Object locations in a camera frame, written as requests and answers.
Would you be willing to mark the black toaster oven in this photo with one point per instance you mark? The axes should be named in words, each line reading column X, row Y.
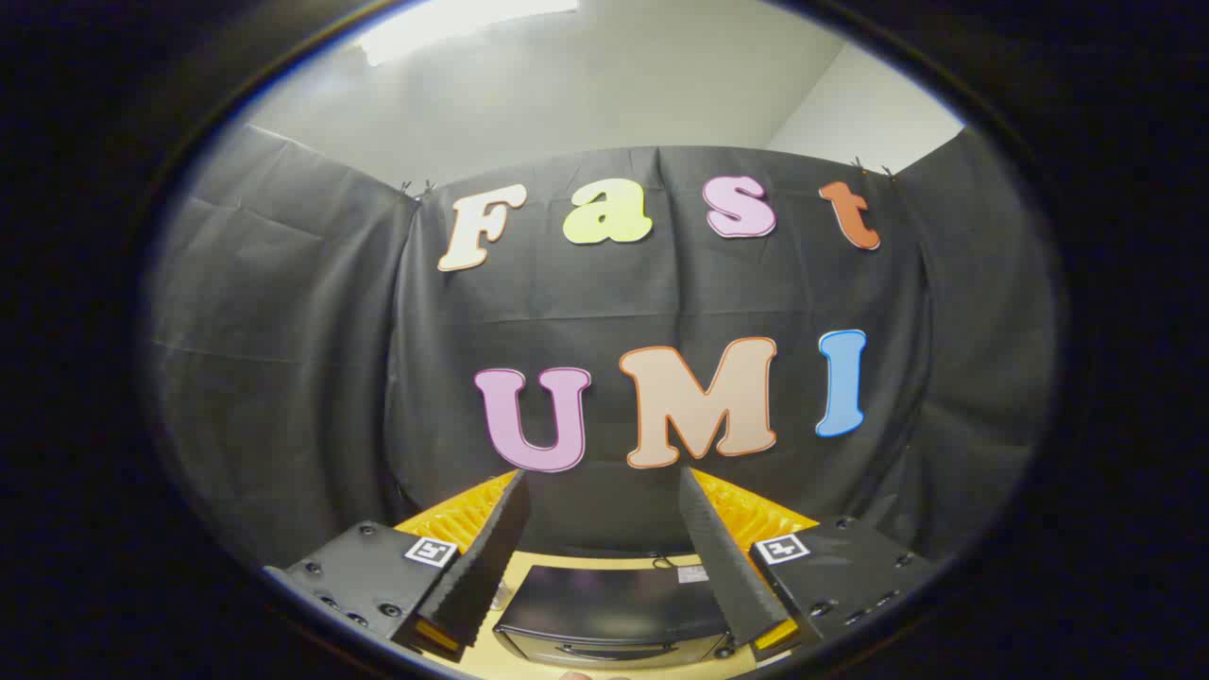
column 604, row 604

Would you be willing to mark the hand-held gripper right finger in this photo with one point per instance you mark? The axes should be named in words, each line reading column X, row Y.
column 718, row 557

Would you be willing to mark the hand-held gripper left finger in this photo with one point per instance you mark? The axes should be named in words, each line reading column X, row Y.
column 491, row 557

